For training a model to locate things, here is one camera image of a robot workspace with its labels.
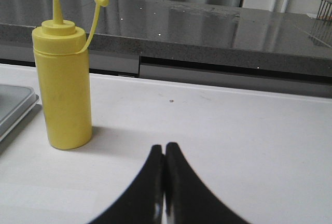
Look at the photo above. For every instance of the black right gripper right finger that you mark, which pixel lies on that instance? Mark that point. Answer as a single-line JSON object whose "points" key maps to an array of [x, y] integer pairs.
{"points": [[188, 199]]}

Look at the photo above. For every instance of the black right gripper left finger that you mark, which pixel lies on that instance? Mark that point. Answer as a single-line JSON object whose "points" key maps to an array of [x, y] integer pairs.
{"points": [[142, 201]]}

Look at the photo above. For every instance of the yellow squeeze bottle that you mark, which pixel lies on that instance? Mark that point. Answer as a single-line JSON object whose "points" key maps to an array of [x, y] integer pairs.
{"points": [[62, 61]]}

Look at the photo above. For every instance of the silver digital kitchen scale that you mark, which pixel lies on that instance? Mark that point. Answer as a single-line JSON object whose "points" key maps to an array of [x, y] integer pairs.
{"points": [[19, 106]]}

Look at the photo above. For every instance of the grey stone counter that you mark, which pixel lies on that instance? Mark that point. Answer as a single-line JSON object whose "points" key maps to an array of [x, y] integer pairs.
{"points": [[214, 45]]}

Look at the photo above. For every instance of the metal wire rack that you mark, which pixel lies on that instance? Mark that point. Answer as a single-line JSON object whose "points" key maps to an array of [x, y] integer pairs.
{"points": [[324, 12]]}

